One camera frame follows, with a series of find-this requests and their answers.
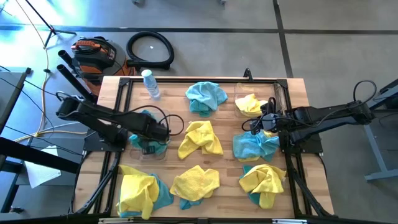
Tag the silver bracket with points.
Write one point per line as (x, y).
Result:
(289, 221)
(115, 221)

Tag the grey side table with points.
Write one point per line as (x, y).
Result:
(9, 93)

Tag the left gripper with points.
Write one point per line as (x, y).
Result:
(154, 130)

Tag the pale blue spray bottle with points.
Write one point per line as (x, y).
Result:
(150, 84)

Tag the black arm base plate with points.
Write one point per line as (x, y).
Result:
(312, 146)
(91, 144)

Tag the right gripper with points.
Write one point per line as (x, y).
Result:
(271, 124)

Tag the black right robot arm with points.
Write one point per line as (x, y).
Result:
(326, 113)

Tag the white paper sheet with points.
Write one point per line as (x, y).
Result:
(40, 174)

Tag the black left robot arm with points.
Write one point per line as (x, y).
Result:
(93, 112)

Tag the clear plastic basket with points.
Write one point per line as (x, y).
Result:
(149, 158)
(276, 93)

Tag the blue-grey table frame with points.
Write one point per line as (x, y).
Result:
(376, 155)

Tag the black clamp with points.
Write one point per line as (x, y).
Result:
(248, 74)

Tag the black desk frame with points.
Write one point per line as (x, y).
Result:
(31, 155)

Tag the orange black shop vacuum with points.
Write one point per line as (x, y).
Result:
(96, 56)

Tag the black tripod stand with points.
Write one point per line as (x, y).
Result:
(53, 30)

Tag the light blue microfiber towel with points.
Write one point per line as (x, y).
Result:
(206, 93)
(186, 203)
(135, 143)
(164, 194)
(252, 144)

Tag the black aluminium table frame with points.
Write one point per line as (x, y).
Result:
(217, 80)

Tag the black vacuum wand tube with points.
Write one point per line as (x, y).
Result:
(66, 59)
(74, 81)

